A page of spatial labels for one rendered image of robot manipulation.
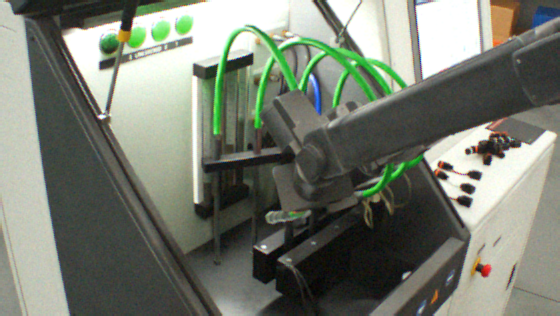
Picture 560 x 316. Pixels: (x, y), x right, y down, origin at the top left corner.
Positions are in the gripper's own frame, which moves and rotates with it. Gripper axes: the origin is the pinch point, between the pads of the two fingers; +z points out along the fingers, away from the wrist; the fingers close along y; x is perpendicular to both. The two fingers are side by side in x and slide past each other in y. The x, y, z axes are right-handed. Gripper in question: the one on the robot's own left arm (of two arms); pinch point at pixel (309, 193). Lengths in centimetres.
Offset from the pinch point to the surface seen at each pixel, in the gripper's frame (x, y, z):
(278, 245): 4.1, 5.3, 28.8
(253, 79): -35, 1, 38
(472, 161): -7, -52, 60
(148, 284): 8.0, 27.8, 2.1
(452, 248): 14.1, -31.3, 34.5
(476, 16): -49, -70, 62
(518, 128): -16, -79, 78
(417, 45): -35, -40, 40
